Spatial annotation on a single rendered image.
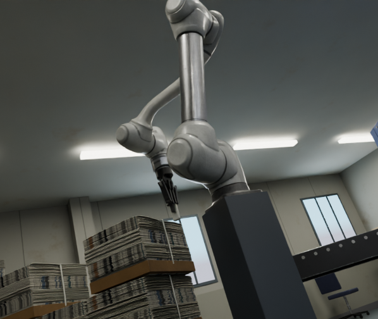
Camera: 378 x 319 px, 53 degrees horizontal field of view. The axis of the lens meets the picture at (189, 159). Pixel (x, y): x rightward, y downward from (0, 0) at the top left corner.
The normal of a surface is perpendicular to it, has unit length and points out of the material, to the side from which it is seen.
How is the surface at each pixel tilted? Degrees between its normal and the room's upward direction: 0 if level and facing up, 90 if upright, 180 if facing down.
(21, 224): 90
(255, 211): 90
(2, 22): 180
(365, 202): 90
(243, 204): 90
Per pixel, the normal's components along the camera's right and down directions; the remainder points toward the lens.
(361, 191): -0.88, 0.07
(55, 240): 0.38, -0.48
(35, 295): 0.86, -0.41
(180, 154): -0.55, -0.10
